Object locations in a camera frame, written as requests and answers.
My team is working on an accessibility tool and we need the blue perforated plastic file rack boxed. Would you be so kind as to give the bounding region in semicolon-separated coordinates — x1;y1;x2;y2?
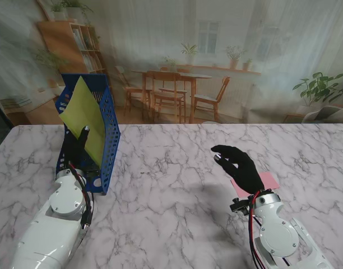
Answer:
55;73;121;196

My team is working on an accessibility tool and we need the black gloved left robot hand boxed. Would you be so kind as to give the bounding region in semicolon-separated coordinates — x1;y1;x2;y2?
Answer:
62;126;91;171

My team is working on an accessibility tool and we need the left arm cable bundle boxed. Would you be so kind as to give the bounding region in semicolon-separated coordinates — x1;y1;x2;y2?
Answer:
67;162;95;230

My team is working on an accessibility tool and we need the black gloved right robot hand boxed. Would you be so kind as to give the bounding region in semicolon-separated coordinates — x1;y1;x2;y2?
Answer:
210;145;265;194

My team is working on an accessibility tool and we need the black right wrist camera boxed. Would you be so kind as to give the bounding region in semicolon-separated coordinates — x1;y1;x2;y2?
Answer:
229;197;252;216

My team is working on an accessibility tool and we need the printed room scene backdrop cloth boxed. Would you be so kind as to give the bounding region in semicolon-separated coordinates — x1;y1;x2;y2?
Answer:
0;0;343;126

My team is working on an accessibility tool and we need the pink paper receipt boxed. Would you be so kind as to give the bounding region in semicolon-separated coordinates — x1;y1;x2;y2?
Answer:
230;171;280;198

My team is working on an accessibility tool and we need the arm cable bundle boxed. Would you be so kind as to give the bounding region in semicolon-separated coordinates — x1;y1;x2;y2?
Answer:
67;162;95;230
245;193;267;269

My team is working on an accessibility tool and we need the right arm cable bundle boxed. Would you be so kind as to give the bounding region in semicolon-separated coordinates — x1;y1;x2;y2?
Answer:
245;193;267;269

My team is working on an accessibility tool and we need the yellow-green translucent file folder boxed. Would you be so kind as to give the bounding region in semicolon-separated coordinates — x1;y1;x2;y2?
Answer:
58;76;105;166

